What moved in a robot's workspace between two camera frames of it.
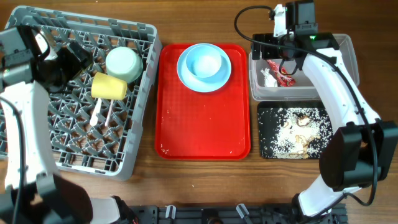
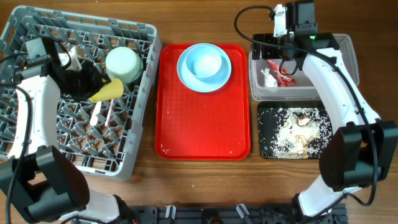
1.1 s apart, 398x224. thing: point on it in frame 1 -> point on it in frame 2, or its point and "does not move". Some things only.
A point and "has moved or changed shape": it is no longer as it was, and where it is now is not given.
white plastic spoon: [94, 117] does not move
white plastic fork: [107, 120] does not move
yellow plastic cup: [107, 86] has moved or changed shape
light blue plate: [193, 82] -> [207, 63]
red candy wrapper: [283, 79] does not move
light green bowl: [206, 63] does not move
